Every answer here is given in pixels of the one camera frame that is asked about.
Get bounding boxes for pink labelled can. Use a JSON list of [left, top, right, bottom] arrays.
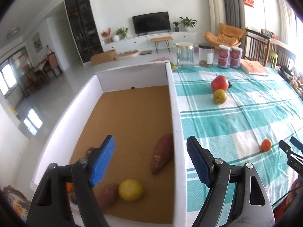
[[218, 45, 231, 69], [230, 47, 242, 69]]

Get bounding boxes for orange book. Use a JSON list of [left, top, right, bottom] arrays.
[[240, 59, 270, 76]]

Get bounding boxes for small sweet potato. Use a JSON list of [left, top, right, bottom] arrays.
[[96, 183, 119, 210]]

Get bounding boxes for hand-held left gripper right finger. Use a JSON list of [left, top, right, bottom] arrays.
[[187, 136, 276, 227]]

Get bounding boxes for round ceiling lamp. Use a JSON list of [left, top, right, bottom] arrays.
[[7, 27, 20, 38]]

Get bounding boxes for red flowers in vase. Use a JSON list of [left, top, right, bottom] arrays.
[[101, 27, 112, 44]]

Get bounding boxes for green plaid tablecloth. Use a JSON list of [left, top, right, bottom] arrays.
[[172, 64, 303, 212]]

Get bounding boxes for wooden bench with metal legs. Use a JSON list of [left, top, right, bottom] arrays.
[[151, 37, 173, 52]]

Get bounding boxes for wooden dining set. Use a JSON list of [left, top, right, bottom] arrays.
[[24, 52, 63, 95]]

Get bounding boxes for brown cardboard box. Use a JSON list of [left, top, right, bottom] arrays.
[[91, 50, 117, 66]]

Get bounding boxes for framed wall picture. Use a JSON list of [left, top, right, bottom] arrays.
[[32, 32, 43, 53]]

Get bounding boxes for large sweet potato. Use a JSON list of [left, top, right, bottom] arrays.
[[151, 133, 174, 175]]

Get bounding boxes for red apple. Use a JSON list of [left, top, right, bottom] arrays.
[[211, 75, 230, 92]]

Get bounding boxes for white cardboard box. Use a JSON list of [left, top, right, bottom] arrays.
[[32, 60, 190, 226]]

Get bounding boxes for large green potted plant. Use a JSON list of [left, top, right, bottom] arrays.
[[179, 16, 198, 32]]

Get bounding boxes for black television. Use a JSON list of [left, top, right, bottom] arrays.
[[132, 12, 172, 34]]

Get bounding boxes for leafy green potted plant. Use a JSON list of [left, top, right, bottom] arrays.
[[116, 27, 129, 40]]

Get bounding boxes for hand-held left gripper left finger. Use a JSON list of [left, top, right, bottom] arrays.
[[27, 135, 116, 227]]

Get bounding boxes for white television cabinet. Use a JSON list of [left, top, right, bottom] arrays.
[[102, 32, 198, 51]]

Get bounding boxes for glass jar with gold lid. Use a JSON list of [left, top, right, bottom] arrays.
[[176, 42, 194, 69]]

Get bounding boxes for clear jar with black lid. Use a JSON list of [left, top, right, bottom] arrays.
[[198, 43, 214, 68]]

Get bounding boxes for green plastic stool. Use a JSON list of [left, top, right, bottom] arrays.
[[269, 51, 278, 70]]

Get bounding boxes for dark wooden chair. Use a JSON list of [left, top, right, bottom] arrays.
[[270, 44, 297, 72], [244, 28, 271, 63]]

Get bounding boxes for large yellow round fruit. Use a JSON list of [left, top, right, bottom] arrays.
[[118, 179, 144, 202]]

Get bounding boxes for yellow-green pear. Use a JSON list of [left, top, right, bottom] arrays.
[[213, 89, 227, 104]]

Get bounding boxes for dark glass display cabinet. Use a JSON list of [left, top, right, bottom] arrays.
[[64, 0, 104, 63]]

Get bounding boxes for orange lounge chair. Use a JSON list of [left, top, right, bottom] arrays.
[[204, 23, 245, 49]]

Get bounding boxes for floral sofa cover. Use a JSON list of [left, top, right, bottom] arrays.
[[0, 186, 31, 220]]

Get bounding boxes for grey curtain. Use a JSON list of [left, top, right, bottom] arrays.
[[214, 0, 245, 32]]

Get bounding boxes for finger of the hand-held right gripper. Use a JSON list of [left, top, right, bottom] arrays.
[[291, 136, 303, 151], [279, 140, 303, 174]]

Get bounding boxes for covered standing air conditioner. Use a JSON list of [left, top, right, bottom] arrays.
[[206, 0, 226, 39]]

